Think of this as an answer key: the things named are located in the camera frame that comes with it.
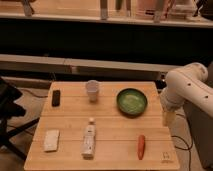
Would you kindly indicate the black rectangular remote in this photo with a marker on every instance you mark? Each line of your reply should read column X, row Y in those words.
column 56, row 98

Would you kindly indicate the black tripod stand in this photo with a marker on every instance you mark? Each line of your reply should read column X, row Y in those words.
column 9, row 109

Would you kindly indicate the green bowl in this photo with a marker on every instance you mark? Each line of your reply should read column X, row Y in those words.
column 131, row 102

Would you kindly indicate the white sponge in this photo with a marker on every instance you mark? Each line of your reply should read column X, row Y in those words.
column 51, row 140

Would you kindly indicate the white tube bottle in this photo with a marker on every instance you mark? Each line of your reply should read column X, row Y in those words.
column 88, row 147

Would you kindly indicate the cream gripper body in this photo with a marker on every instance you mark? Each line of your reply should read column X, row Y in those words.
column 168, row 117

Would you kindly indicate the orange carrot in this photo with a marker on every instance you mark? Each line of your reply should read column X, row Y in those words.
column 141, row 147

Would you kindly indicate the long metal rail bench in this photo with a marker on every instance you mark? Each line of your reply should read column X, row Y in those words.
column 83, row 67

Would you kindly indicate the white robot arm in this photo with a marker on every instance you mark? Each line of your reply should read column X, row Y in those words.
column 186, row 83

